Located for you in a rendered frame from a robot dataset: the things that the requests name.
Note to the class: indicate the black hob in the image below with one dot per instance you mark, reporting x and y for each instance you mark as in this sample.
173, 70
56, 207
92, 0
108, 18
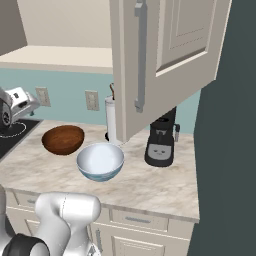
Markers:
13, 136

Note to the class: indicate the beige base cupboard door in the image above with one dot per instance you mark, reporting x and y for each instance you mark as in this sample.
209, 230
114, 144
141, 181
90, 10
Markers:
23, 221
140, 243

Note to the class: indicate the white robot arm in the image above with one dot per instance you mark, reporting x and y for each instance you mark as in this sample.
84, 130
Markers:
63, 213

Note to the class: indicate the beige wall cabinet door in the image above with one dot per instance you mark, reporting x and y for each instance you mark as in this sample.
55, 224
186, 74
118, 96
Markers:
186, 66

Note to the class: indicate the dark grey tall fridge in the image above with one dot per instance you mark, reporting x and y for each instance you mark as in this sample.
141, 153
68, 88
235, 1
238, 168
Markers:
226, 150

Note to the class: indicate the black coffee machine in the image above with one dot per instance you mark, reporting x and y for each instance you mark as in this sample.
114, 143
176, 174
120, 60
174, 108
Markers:
160, 146

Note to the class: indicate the beige wall outlet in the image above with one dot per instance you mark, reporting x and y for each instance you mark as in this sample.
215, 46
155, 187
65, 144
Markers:
92, 100
43, 96

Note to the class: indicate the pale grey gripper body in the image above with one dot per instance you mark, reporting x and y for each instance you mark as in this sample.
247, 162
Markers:
27, 104

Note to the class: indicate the beige drawer front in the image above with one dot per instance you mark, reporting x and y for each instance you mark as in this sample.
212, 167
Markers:
25, 199
140, 220

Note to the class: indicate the white and blue bowl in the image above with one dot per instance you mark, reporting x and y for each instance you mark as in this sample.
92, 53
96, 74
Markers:
100, 162

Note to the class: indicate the brown wooden bowl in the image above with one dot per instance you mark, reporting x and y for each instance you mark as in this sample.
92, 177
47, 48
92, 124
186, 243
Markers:
62, 140

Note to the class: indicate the white paper towel holder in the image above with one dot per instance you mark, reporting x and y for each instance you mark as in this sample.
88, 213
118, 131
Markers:
111, 120

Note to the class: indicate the beige wall cabinet body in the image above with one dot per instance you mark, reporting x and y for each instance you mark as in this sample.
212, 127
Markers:
60, 58

